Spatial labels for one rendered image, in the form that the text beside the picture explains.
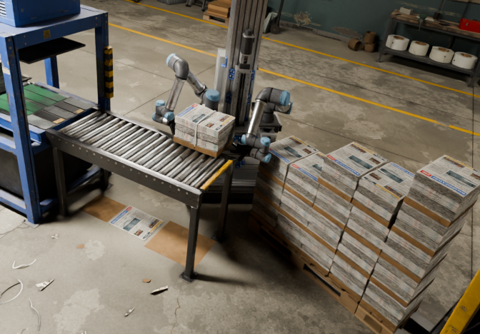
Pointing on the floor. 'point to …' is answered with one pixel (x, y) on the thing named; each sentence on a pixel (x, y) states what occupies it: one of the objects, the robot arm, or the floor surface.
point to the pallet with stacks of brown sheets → (220, 7)
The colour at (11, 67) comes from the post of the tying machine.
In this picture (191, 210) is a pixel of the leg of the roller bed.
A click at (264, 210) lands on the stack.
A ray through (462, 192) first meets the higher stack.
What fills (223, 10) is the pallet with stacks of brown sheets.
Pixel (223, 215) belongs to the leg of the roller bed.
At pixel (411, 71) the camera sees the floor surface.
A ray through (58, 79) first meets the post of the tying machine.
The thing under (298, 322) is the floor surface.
